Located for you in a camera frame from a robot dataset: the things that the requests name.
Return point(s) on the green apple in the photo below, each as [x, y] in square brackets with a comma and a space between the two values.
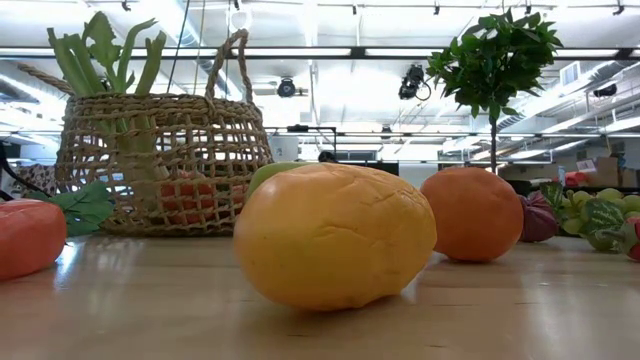
[270, 171]

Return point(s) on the yellow mango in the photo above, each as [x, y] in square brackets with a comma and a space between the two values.
[330, 240]

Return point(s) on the orange fruit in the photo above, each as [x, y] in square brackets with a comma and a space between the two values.
[475, 215]

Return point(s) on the green celery bunch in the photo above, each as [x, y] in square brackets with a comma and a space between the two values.
[75, 65]

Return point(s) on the orange carrot with green top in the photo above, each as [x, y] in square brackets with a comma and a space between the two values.
[27, 235]

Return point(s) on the small red fruit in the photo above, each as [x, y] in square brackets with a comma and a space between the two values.
[635, 250]

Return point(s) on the woven straw basket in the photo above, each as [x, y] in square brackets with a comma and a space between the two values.
[200, 130]

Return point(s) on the person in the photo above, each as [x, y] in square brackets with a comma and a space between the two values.
[327, 157]

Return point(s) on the white bucket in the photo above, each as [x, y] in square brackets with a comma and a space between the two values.
[284, 148]

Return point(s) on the artificial green potted tree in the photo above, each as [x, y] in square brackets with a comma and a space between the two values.
[495, 60]

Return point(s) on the red container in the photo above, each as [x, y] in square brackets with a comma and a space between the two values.
[575, 179]

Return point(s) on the patterned fabric item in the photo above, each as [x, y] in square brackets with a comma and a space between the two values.
[37, 177]

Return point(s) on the cardboard boxes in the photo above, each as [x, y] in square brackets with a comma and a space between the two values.
[607, 172]

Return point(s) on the black ceiling fixture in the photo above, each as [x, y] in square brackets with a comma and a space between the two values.
[605, 91]

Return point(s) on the black ceiling camera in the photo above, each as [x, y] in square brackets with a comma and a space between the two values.
[411, 82]

